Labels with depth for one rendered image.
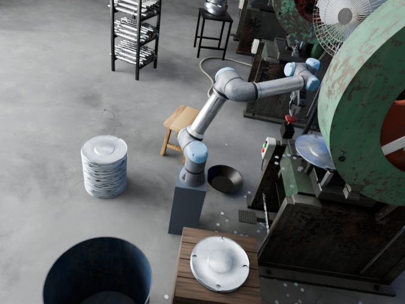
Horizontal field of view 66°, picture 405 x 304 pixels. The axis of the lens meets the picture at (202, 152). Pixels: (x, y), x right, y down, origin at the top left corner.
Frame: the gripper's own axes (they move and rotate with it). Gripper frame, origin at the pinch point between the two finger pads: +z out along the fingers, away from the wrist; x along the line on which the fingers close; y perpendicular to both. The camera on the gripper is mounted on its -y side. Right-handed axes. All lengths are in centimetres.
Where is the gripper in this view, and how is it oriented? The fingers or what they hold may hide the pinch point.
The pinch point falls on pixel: (292, 115)
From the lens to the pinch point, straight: 201.3
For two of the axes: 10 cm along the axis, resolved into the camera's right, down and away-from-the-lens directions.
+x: -9.8, -1.7, -0.6
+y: 0.6, -6.3, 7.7
